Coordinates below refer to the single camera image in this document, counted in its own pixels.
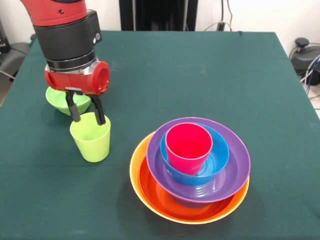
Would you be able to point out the dark green tablecloth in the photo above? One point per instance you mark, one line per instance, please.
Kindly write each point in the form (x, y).
(75, 200)

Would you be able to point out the purple plastic bowl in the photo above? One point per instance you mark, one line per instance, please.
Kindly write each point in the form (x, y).
(237, 160)

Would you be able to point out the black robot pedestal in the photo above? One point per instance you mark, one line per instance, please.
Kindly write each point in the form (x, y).
(160, 15)

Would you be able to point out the crimson pink plastic cup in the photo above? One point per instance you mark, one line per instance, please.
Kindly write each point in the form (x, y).
(187, 150)

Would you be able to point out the red-orange plastic bowl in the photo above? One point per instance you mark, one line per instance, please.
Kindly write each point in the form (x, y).
(155, 190)

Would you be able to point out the blue plastic bowl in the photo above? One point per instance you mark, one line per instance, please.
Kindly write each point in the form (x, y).
(220, 155)

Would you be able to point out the orange plastic bowl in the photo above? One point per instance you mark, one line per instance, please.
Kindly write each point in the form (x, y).
(136, 165)

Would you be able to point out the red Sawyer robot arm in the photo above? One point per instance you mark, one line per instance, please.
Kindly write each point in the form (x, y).
(65, 35)

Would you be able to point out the green plastic cup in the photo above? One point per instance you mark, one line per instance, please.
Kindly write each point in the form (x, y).
(91, 143)

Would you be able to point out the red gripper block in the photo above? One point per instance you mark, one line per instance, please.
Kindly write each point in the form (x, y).
(77, 80)

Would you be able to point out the green plastic bowl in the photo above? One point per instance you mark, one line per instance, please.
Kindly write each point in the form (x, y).
(57, 100)

